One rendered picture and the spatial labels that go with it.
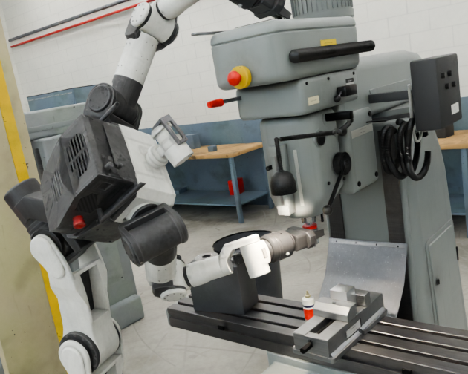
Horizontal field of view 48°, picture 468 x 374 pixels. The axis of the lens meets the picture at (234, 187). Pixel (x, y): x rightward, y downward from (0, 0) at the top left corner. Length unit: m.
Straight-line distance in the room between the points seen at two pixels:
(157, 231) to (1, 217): 1.68
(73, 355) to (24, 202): 0.48
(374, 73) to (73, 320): 1.27
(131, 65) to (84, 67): 7.95
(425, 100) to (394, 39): 4.37
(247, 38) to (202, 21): 6.04
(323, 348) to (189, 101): 6.44
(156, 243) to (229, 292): 0.67
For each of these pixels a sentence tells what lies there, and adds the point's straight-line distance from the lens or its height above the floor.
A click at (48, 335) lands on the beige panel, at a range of 3.16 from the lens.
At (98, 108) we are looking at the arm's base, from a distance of 1.55.
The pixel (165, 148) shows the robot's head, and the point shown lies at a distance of 1.43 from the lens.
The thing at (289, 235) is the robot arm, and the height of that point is 1.27.
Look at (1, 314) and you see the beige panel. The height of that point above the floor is 0.79.
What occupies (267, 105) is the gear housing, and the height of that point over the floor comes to 1.67.
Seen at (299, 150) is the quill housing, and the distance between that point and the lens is 1.56.
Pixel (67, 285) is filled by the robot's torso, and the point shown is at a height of 1.25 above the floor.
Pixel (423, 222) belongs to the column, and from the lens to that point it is 2.05.
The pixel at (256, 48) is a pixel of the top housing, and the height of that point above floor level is 1.83.
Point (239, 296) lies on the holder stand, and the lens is 1.94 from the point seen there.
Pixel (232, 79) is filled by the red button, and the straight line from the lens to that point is 1.42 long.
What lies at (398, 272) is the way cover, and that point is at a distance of 2.01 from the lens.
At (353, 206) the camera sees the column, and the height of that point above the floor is 1.22.
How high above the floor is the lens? 1.76
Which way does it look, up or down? 12 degrees down
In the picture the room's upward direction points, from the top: 10 degrees counter-clockwise
